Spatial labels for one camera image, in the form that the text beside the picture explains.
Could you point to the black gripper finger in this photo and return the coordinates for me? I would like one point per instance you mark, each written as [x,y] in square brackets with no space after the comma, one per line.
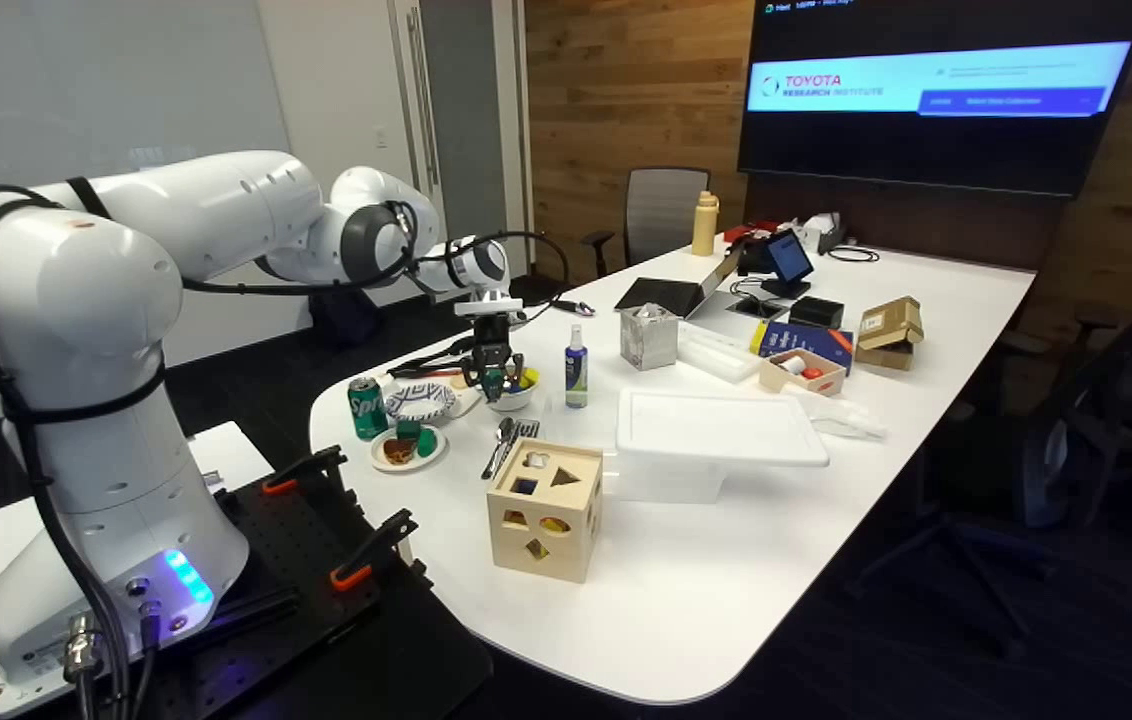
[490,382]
[512,376]

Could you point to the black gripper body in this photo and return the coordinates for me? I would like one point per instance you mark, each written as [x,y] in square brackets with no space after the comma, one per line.
[495,336]

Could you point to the white bowl with blocks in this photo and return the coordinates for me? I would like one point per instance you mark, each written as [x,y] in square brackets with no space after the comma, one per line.
[518,397]

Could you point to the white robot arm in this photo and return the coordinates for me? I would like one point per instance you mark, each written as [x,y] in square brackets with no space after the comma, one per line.
[135,549]

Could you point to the blue spray bottle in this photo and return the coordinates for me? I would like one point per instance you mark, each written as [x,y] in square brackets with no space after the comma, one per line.
[572,368]

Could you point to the patterned paper plate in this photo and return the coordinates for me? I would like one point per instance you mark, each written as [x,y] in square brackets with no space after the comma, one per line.
[421,402]

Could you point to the black marker pen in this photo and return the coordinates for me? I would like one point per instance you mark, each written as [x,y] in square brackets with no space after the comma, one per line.
[572,307]

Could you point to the white plate with food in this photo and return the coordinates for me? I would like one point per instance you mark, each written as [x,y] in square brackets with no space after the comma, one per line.
[409,451]

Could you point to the green soda can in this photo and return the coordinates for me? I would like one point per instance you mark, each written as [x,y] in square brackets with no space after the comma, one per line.
[364,402]

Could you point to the wooden shape sorter cube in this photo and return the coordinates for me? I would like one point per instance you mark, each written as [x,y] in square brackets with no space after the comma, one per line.
[547,508]

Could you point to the grey tissue box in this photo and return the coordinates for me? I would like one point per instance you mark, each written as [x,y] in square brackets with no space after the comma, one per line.
[650,336]

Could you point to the clear plastic storage bin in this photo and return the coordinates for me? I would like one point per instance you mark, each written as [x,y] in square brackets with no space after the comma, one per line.
[687,444]

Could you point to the black laptop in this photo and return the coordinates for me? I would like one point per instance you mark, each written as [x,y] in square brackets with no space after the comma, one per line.
[670,292]

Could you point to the black clamp orange tip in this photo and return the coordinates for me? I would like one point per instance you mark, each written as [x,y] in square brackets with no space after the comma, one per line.
[308,472]
[360,561]

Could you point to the grey office chair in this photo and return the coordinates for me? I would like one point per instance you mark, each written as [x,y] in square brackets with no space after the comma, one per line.
[659,213]

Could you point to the yellow mustard bottle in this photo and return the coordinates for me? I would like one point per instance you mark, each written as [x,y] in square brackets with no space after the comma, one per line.
[705,226]

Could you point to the blue book box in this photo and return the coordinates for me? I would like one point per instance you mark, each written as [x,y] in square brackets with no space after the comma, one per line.
[804,336]

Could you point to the small wooden tray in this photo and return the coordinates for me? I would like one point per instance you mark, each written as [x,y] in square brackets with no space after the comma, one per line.
[802,368]

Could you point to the wall mounted tv screen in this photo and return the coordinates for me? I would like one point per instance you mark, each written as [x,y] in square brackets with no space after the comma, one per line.
[934,93]

